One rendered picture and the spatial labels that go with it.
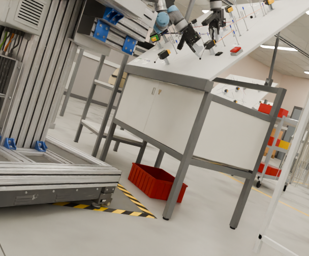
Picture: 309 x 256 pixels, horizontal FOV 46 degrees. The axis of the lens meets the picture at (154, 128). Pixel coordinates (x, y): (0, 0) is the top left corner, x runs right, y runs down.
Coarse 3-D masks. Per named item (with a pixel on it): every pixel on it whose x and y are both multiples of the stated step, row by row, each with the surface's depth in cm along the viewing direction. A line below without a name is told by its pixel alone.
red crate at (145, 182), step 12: (132, 168) 285; (144, 168) 292; (156, 168) 297; (132, 180) 280; (144, 180) 266; (156, 180) 253; (168, 180) 289; (144, 192) 262; (156, 192) 256; (168, 192) 261; (180, 192) 266
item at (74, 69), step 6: (78, 54) 523; (78, 60) 521; (72, 66) 522; (78, 66) 523; (72, 72) 525; (72, 78) 522; (66, 84) 524; (72, 84) 525; (66, 96) 525; (66, 102) 526; (60, 114) 527
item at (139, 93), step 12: (132, 84) 299; (144, 84) 281; (156, 84) 266; (132, 96) 294; (144, 96) 277; (120, 108) 307; (132, 108) 289; (144, 108) 272; (120, 120) 301; (132, 120) 284; (144, 120) 267
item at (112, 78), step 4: (116, 72) 336; (124, 72) 325; (112, 76) 335; (116, 76) 328; (124, 76) 325; (140, 76) 333; (112, 80) 333; (124, 80) 326; (112, 84) 333; (120, 84) 325
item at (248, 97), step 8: (240, 80) 721; (248, 80) 711; (256, 80) 700; (216, 88) 732; (224, 88) 721; (232, 88) 709; (240, 88) 699; (248, 88) 689; (224, 96) 699; (232, 96) 689; (240, 96) 678; (248, 96) 669; (256, 96) 659; (264, 96) 651; (240, 104) 658; (248, 104) 649
